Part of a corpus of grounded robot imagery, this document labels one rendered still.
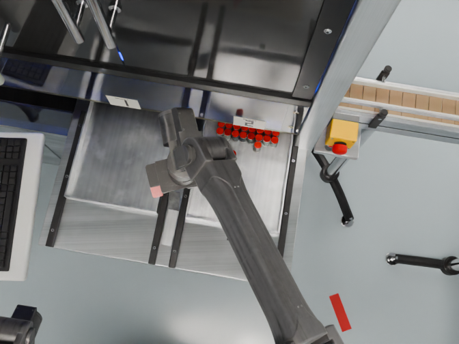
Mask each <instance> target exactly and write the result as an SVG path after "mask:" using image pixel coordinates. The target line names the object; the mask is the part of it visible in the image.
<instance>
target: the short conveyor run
mask: <svg viewBox="0 0 459 344"><path fill-rule="evenodd" d="M391 71H392V67H391V66H385V68H384V70H382V71H381V72H380V74H379V75H378V76H377V78H376V80H374V79H370V78H362V77H358V76H356V77H355V79H354V80H353V82H352V84H351V86H350V87H349V89H348V91H347V92H346V94H345V96H344V97H343V99H342V101H341V102H340V104H339V106H338V108H337V109H336V111H335V112H337V113H345V114H350V115H358V116H359V123H358V124H362V126H361V128H362V129H366V130H375V131H379V132H387V133H391V134H399V135H404V136H408V137H416V138H421V139H429V140H433V141H441V142H446V143H453V144H458V145H459V93H455V92H450V91H443V90H438V89H430V88H425V87H418V86H412V85H405V84H400V83H392V82H387V81H385V80H386V78H387V77H388V76H389V75H390V72H391Z"/></svg>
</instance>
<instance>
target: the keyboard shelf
mask: <svg viewBox="0 0 459 344"><path fill-rule="evenodd" d="M0 137H4V138H26V139H27V146H26V152H25V161H24V167H23V176H22V181H21V186H20V196H19V201H18V210H17V215H16V225H15V230H14V239H13V245H12V254H11V259H10V269H9V271H8V272H0V281H25V280H26V279H27V275H28V269H29V259H30V253H31V243H32V237H33V228H34V222H35V216H36V206H37V200H38V190H39V185H40V174H41V169H42V159H43V153H44V143H45V135H44V134H42V133H37V132H0Z"/></svg>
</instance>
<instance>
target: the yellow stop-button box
mask: <svg viewBox="0 0 459 344"><path fill-rule="evenodd" d="M358 123H359V116H355V115H347V114H343V113H334V114H333V116H332V118H331V119H330V121H329V123H328V124H327V129H326V139H325V145H328V146H333V145H334V144H343V145H346V146H347V147H348V149H350V148H351V147H352V146H353V145H354V144H355V143H356V141H357V135H358V128H359V124H358Z"/></svg>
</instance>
